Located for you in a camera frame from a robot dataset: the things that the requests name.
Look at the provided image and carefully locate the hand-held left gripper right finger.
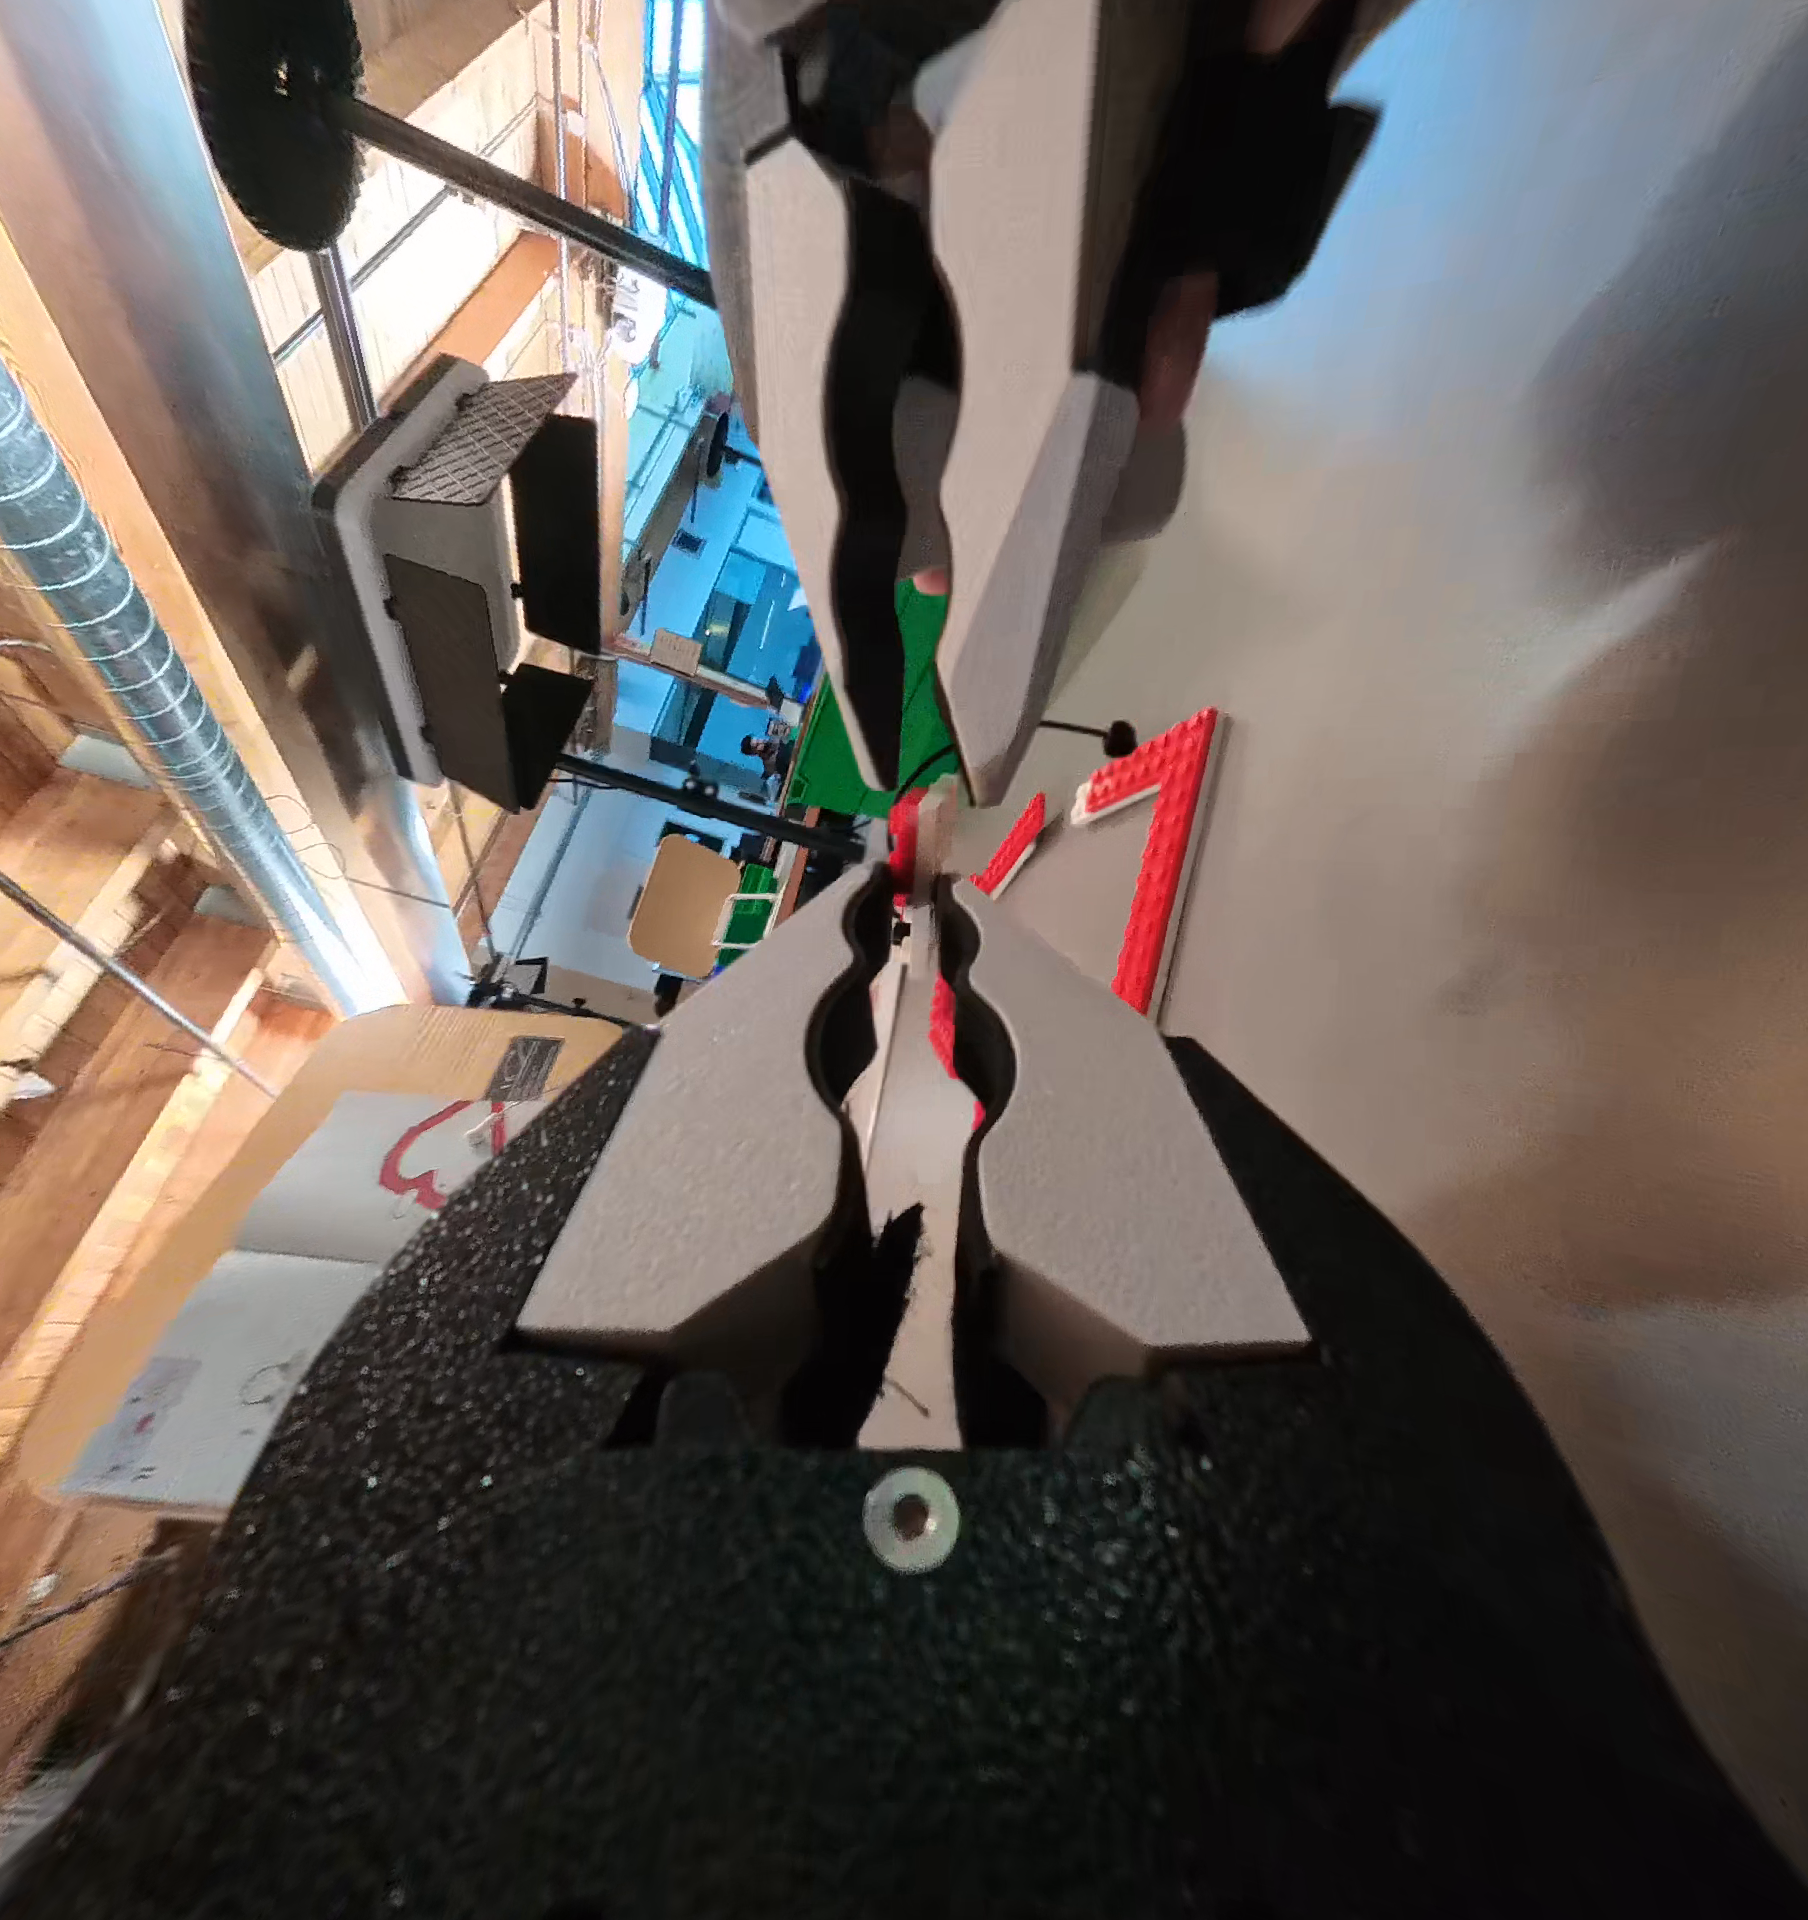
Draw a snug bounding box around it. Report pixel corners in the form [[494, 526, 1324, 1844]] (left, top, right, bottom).
[[929, 875, 1312, 1355]]

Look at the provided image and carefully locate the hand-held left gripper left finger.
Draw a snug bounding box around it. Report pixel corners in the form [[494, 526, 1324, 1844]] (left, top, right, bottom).
[[508, 858, 912, 1355]]

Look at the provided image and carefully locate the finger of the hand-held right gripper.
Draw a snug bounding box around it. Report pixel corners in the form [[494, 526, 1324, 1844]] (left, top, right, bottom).
[[698, 0, 971, 796], [918, 0, 1150, 803]]

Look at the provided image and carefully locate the red and white lego piece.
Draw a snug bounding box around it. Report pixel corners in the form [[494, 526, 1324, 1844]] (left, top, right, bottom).
[[885, 775, 985, 1132]]

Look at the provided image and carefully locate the black lego antenna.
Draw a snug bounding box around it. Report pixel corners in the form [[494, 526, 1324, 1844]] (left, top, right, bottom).
[[894, 718, 1139, 802]]

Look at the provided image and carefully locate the curved red white lego assembly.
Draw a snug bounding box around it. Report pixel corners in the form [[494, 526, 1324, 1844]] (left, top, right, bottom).
[[1070, 703, 1226, 1020]]

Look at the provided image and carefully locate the red flat lego plate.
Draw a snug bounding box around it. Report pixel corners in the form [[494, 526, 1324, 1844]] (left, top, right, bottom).
[[971, 791, 1051, 904]]

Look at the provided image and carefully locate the person's right hand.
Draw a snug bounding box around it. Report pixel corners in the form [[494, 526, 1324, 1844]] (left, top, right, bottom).
[[1139, 270, 1226, 438]]

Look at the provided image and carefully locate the wooden chair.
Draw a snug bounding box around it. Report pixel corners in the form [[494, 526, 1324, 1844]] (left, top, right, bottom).
[[629, 835, 748, 980]]

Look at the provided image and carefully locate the green plastic bin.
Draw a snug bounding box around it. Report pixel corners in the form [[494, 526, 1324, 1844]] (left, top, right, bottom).
[[722, 575, 971, 941]]

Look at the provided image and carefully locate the black stand bar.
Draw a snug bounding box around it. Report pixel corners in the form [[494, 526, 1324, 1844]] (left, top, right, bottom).
[[550, 750, 866, 866]]

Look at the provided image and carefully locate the black metal rod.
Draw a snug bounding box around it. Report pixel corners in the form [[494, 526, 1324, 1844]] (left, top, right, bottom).
[[319, 94, 722, 310]]

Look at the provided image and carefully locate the cardboard box with paper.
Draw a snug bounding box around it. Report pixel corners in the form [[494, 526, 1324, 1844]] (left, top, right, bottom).
[[17, 1003, 657, 1523]]

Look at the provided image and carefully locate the black wheel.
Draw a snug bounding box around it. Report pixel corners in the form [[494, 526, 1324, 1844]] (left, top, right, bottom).
[[179, 0, 368, 251]]

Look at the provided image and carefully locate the silver spiral air duct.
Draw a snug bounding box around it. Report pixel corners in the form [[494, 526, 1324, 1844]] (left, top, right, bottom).
[[0, 270, 402, 1011]]

